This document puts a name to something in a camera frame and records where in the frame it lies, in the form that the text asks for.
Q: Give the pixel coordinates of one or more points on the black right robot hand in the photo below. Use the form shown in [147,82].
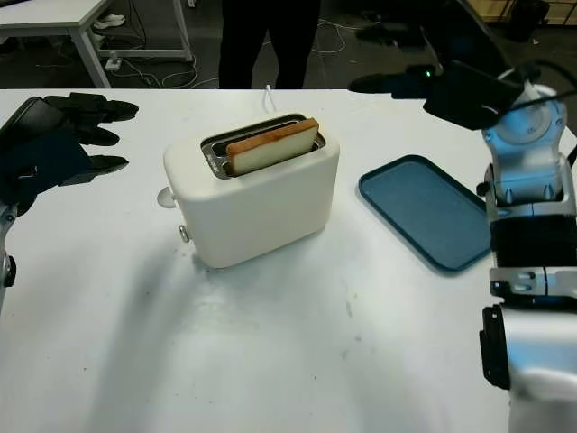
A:
[464,31]

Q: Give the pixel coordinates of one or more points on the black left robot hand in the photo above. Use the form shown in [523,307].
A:
[40,117]

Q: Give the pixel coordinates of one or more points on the toast slice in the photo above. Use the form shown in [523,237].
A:
[270,151]

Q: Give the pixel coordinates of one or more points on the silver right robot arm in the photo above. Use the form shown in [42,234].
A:
[527,180]

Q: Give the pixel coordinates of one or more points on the white toaster lever knob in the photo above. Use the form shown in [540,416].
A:
[166,198]

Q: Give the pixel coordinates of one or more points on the person in black trousers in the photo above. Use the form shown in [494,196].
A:
[266,40]

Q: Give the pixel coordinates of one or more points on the white two-slot toaster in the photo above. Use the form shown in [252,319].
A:
[261,216]

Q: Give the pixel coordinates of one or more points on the wooden crate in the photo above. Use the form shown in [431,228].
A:
[493,9]

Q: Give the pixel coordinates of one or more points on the white power strip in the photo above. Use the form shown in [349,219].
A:
[113,62]

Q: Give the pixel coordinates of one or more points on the white desk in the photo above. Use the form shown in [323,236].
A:
[54,13]

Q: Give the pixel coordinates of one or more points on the white shoes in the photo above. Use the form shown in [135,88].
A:
[108,20]

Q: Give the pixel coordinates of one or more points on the blue plastic tray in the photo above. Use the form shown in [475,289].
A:
[424,212]

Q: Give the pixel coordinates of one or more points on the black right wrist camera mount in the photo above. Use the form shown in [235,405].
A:
[469,99]

